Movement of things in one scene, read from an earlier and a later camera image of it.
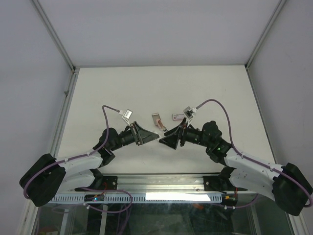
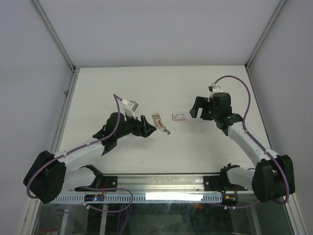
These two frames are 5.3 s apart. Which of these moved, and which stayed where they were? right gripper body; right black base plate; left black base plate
Moved: right gripper body
Stayed: right black base plate; left black base plate
